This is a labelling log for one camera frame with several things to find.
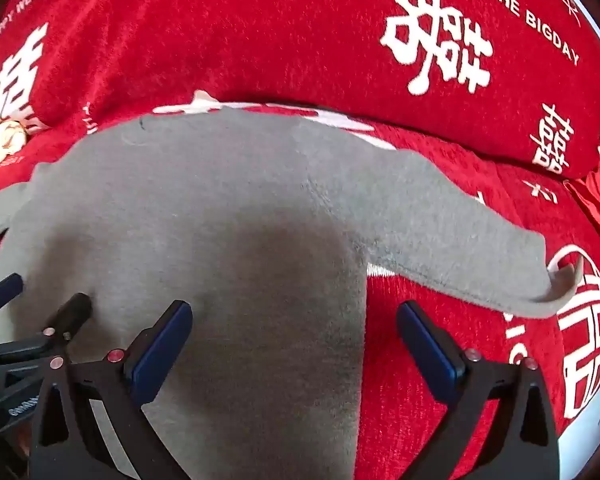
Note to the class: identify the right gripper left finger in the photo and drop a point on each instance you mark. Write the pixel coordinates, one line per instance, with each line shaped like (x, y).
(66, 440)

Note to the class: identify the grey knit sweater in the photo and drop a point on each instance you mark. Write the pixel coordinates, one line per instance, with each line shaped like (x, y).
(266, 225)

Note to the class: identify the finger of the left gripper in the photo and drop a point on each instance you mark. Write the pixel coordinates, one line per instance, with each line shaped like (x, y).
(10, 288)
(66, 323)

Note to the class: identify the red wedding quilt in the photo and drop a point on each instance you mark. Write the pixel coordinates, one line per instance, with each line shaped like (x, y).
(514, 79)

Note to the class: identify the yellow orange cloth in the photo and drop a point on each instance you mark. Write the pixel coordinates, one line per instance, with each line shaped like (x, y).
(13, 137)

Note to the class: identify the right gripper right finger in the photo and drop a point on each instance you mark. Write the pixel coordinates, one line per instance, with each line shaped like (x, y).
(521, 443)

